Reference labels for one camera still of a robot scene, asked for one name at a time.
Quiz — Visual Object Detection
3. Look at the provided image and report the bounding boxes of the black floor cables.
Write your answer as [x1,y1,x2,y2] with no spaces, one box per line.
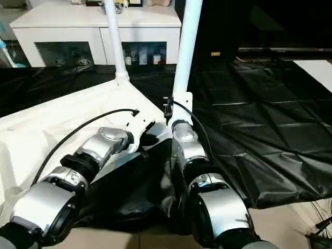
[306,197,332,249]

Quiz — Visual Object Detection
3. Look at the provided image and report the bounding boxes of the white plastic table top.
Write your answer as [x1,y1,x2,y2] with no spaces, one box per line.
[0,78,173,229]

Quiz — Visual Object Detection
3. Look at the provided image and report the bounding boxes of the black mat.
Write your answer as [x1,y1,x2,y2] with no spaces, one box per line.
[0,49,332,233]

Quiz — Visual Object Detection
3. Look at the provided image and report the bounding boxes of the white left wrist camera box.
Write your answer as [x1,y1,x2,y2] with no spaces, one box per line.
[127,111,165,153]

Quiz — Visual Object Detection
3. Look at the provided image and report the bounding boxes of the white cabinet with glass doors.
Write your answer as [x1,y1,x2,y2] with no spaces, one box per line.
[9,2,182,68]

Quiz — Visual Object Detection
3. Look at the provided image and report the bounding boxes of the light blue plastic item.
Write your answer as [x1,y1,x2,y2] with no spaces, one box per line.
[0,36,24,69]

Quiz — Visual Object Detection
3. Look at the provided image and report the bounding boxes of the white flat board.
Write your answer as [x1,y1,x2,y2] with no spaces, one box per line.
[293,60,332,95]

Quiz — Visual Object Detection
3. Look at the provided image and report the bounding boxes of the white plastic table leg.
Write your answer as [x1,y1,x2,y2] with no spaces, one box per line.
[171,0,204,97]
[102,0,130,86]

